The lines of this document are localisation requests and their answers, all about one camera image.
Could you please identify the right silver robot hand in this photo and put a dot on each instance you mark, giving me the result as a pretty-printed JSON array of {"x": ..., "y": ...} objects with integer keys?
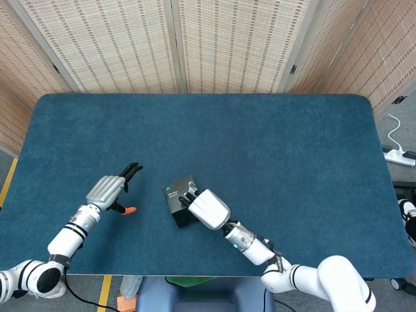
[{"x": 209, "y": 208}]

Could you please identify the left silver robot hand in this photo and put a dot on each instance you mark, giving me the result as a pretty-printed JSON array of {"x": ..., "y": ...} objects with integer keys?
[{"x": 104, "y": 191}]

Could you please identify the black cardboard box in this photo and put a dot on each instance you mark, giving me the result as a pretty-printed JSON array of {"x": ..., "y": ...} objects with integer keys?
[{"x": 177, "y": 188}]

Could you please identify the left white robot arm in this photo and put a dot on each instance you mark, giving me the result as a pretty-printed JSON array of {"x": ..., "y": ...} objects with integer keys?
[{"x": 68, "y": 237}]

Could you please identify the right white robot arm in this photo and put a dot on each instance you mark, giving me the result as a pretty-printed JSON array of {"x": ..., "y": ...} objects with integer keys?
[{"x": 338, "y": 276}]

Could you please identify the green cloth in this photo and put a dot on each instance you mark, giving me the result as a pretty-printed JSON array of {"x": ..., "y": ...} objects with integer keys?
[{"x": 185, "y": 281}]

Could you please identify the blue felt table mat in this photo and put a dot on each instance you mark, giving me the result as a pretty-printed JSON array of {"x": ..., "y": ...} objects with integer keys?
[{"x": 276, "y": 146}]

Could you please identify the clear plastic bottle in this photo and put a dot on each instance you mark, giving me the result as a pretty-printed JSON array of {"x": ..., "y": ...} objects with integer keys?
[{"x": 130, "y": 286}]

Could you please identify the orange block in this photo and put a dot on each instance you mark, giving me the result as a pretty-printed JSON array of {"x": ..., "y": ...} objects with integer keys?
[{"x": 126, "y": 304}]

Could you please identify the woven bamboo folding screen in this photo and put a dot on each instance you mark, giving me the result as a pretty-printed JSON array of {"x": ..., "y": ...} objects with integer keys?
[{"x": 113, "y": 48}]

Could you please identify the white power strip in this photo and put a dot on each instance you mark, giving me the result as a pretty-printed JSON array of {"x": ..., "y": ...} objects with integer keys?
[{"x": 398, "y": 157}]

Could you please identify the black floor stand base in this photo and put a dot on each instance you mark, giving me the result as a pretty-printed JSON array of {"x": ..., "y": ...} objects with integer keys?
[{"x": 404, "y": 187}]

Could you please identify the black and white sneaker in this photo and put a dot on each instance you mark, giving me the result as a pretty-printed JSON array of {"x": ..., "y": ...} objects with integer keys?
[{"x": 408, "y": 214}]

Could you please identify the black caster wheel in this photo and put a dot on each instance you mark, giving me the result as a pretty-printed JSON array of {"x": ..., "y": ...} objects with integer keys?
[{"x": 397, "y": 284}]

